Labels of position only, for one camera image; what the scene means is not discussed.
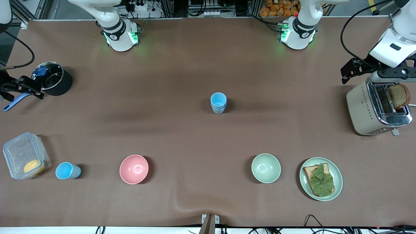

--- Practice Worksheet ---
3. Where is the plain blue cup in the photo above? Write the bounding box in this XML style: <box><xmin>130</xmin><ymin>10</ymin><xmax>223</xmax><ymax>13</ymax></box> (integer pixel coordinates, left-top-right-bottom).
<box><xmin>210</xmin><ymin>92</ymin><xmax>227</xmax><ymax>109</ymax></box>
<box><xmin>55</xmin><ymin>162</ymin><xmax>82</xmax><ymax>180</ymax></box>

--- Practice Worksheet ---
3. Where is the glass pot lid blue knob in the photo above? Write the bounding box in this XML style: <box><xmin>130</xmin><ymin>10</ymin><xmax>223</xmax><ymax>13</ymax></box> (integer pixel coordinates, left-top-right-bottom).
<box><xmin>31</xmin><ymin>62</ymin><xmax>64</xmax><ymax>91</ymax></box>

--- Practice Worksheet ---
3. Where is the brown bread slice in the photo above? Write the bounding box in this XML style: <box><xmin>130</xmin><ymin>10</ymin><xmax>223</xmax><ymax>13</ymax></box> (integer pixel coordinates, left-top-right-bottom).
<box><xmin>386</xmin><ymin>84</ymin><xmax>411</xmax><ymax>110</ymax></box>

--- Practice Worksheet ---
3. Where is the beige chrome toaster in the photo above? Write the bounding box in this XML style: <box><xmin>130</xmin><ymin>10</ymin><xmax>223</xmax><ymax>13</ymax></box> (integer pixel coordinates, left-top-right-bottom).
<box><xmin>346</xmin><ymin>75</ymin><xmax>413</xmax><ymax>136</ymax></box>

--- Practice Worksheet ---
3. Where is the clear plastic food container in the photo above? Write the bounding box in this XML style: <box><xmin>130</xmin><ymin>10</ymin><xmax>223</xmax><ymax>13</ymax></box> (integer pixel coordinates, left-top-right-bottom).
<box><xmin>3</xmin><ymin>132</ymin><xmax>52</xmax><ymax>180</ymax></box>

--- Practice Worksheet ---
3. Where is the yellow round food piece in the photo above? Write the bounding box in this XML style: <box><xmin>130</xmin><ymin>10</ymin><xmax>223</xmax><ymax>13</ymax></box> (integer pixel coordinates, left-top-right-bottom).
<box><xmin>23</xmin><ymin>159</ymin><xmax>45</xmax><ymax>176</ymax></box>

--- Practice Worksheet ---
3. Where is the pale green plate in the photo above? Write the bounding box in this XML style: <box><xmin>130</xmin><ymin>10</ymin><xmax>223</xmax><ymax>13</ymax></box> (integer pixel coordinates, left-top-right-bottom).
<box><xmin>299</xmin><ymin>157</ymin><xmax>343</xmax><ymax>202</ymax></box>

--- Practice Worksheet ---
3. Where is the toast slice under lettuce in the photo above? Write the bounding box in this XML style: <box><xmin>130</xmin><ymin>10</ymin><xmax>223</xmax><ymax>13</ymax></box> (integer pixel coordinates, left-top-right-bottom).
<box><xmin>303</xmin><ymin>163</ymin><xmax>335</xmax><ymax>197</ymax></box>

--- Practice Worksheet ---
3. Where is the green lettuce leaf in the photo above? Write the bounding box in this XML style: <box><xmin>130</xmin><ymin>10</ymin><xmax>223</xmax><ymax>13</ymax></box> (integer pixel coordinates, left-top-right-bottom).
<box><xmin>309</xmin><ymin>163</ymin><xmax>334</xmax><ymax>197</ymax></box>

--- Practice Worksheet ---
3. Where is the pink bowl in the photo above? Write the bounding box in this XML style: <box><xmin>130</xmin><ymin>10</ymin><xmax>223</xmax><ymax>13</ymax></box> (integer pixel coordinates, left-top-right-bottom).
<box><xmin>119</xmin><ymin>154</ymin><xmax>149</xmax><ymax>185</ymax></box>

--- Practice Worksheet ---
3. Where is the pale green bowl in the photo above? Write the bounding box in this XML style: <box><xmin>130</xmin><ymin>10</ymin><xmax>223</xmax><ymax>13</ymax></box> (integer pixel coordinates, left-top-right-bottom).
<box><xmin>251</xmin><ymin>153</ymin><xmax>281</xmax><ymax>184</ymax></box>

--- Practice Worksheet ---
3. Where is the white power strip with plugs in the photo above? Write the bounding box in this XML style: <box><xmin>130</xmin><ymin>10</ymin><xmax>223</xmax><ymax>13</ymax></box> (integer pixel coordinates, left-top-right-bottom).
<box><xmin>129</xmin><ymin>0</ymin><xmax>150</xmax><ymax>12</ymax></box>

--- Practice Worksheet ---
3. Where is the brown table mat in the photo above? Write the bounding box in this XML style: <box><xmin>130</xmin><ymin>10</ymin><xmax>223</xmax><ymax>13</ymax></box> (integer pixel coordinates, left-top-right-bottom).
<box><xmin>0</xmin><ymin>16</ymin><xmax>416</xmax><ymax>228</ymax></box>

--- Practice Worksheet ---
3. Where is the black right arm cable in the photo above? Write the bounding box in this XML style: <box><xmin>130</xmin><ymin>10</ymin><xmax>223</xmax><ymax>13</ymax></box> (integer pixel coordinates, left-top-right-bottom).
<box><xmin>0</xmin><ymin>30</ymin><xmax>35</xmax><ymax>69</ymax></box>

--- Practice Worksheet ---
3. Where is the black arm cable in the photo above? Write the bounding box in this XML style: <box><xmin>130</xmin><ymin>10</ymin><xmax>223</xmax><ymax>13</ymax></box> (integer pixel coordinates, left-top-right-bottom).
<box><xmin>340</xmin><ymin>0</ymin><xmax>394</xmax><ymax>65</ymax></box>
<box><xmin>0</xmin><ymin>30</ymin><xmax>35</xmax><ymax>69</ymax></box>

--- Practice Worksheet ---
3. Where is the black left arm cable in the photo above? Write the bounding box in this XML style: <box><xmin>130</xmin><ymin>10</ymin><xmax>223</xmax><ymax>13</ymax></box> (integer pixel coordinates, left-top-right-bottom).
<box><xmin>340</xmin><ymin>0</ymin><xmax>394</xmax><ymax>65</ymax></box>

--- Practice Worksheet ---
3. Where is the black saucepan blue handle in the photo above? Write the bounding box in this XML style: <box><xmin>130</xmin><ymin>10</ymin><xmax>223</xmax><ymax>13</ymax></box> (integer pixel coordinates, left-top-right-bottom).
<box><xmin>3</xmin><ymin>61</ymin><xmax>73</xmax><ymax>112</ymax></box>

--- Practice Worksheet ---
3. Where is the black looped floor cable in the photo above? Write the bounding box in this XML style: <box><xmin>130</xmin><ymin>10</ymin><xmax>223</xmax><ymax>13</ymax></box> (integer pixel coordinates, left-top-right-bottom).
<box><xmin>304</xmin><ymin>214</ymin><xmax>326</xmax><ymax>234</ymax></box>

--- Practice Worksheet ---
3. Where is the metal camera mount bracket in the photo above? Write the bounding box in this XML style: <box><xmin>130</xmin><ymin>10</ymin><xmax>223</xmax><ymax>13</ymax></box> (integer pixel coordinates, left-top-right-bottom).
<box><xmin>199</xmin><ymin>214</ymin><xmax>220</xmax><ymax>234</ymax></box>

